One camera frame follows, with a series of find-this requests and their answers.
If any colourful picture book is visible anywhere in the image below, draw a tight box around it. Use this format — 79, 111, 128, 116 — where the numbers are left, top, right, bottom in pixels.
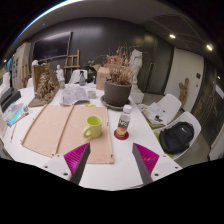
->
2, 102, 25, 127

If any long ceiling light panel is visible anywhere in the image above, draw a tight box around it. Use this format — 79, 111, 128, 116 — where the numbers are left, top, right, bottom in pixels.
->
13, 0, 83, 44

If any grey plant saucer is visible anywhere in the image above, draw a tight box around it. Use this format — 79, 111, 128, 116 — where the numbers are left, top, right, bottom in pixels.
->
100, 94, 132, 111

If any red box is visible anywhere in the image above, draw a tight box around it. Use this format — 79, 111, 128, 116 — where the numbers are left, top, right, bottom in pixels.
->
106, 55, 118, 65

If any wooden easel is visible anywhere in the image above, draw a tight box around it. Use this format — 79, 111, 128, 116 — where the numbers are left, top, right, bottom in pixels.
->
21, 56, 31, 88
63, 49, 82, 79

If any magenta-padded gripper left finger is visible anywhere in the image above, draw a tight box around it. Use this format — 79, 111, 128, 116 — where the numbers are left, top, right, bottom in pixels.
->
41, 142, 92, 185

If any loose papers stack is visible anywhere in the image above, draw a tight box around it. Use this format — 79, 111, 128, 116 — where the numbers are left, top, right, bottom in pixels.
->
141, 102, 170, 126

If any dark wall screen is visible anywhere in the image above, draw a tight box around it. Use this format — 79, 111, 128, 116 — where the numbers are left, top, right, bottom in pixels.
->
32, 31, 73, 63

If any light green mug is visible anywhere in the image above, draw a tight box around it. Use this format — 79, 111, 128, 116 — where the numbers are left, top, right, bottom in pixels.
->
81, 115, 104, 140

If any tan wooden drawing board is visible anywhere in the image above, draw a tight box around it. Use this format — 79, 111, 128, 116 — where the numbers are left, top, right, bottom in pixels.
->
20, 104, 75, 158
54, 105, 115, 165

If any small white cup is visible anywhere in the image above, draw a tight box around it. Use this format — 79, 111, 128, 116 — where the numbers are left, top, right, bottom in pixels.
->
87, 89, 98, 100

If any brown wooden root sculpture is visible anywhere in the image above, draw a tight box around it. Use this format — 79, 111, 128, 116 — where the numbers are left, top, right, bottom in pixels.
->
28, 63, 60, 108

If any black backpack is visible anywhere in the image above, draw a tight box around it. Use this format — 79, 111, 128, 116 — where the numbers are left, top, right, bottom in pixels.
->
158, 121, 195, 155

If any white plaster bust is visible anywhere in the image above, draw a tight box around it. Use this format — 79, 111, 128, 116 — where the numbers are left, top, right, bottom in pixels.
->
30, 59, 40, 76

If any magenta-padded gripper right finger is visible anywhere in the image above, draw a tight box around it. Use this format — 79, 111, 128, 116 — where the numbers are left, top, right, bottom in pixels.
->
132, 142, 184, 186

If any tall white statue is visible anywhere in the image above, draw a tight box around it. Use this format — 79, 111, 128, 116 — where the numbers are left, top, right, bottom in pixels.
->
128, 49, 145, 104

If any grey bottle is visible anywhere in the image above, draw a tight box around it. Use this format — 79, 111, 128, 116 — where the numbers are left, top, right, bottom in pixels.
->
78, 70, 86, 87

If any green seat cushion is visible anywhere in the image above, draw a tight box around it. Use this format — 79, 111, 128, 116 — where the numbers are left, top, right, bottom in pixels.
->
153, 131, 174, 159
144, 116, 158, 129

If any clear drink bottle white cap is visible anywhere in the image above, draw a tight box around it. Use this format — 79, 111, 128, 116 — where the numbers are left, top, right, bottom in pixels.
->
115, 104, 134, 138

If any white bag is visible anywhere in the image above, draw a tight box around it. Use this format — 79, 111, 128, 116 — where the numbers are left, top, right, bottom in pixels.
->
0, 109, 8, 138

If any dried plant in grey pot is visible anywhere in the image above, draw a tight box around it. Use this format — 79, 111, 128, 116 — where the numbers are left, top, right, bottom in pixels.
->
99, 43, 134, 108

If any small white figurine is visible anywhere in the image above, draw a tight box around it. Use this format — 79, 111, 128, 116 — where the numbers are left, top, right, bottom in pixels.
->
55, 64, 65, 81

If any white spray bottle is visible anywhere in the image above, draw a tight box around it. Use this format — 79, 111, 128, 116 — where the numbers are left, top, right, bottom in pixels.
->
58, 77, 66, 90

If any open grey newspaper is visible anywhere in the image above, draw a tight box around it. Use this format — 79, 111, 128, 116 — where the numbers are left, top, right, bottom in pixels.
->
59, 85, 90, 107

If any black flat box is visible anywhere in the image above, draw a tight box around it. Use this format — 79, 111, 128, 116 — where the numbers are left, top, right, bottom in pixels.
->
1, 89, 22, 113
0, 87, 14, 104

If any pencil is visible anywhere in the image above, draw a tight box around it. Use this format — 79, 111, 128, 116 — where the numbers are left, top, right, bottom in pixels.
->
9, 122, 18, 140

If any brown cardboard box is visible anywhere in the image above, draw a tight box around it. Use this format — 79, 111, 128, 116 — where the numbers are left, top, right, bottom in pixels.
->
93, 64, 111, 91

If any flat round red coaster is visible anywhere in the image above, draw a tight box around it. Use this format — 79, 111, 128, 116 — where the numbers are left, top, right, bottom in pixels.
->
113, 128, 130, 141

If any white cabinet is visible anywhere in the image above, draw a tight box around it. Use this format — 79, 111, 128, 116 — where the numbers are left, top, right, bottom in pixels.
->
11, 42, 33, 90

